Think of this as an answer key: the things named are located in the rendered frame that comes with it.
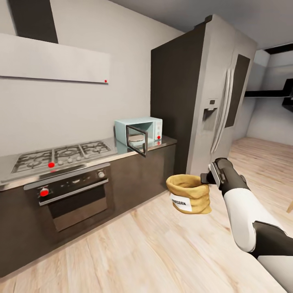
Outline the popcorn bag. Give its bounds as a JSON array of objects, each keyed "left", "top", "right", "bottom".
[{"left": 166, "top": 174, "right": 212, "bottom": 214}]

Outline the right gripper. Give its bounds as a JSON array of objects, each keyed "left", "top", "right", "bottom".
[{"left": 200, "top": 172, "right": 216, "bottom": 185}]

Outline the microwave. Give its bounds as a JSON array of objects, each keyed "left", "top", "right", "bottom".
[{"left": 114, "top": 116, "right": 162, "bottom": 158}]

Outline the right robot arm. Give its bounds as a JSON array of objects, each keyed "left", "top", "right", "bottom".
[{"left": 200, "top": 157, "right": 293, "bottom": 293}]

